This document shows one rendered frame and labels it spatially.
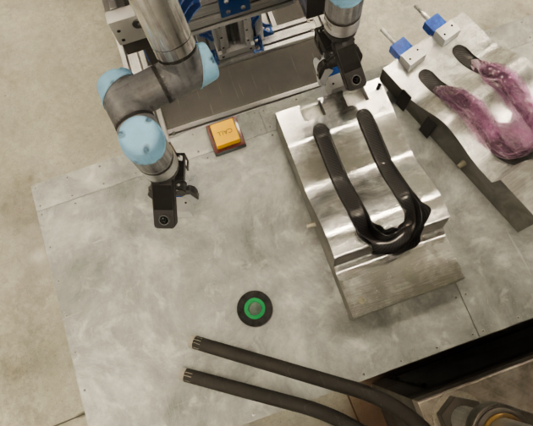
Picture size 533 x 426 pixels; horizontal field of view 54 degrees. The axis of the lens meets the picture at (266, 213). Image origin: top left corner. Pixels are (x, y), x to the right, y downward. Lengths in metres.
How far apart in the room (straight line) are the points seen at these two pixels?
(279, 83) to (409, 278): 1.10
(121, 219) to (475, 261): 0.84
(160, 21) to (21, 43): 1.80
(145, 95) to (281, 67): 1.16
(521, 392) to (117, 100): 1.03
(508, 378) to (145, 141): 0.92
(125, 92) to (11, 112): 1.58
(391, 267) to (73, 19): 1.94
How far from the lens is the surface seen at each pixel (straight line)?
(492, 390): 1.31
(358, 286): 1.18
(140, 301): 1.27
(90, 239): 1.34
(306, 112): 1.28
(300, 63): 2.11
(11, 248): 2.34
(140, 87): 0.99
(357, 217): 1.15
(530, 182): 1.28
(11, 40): 2.73
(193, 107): 2.05
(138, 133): 0.93
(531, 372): 1.34
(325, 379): 1.12
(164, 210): 1.11
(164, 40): 0.95
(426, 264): 1.21
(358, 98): 1.31
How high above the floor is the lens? 2.02
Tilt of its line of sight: 75 degrees down
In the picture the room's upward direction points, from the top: 10 degrees counter-clockwise
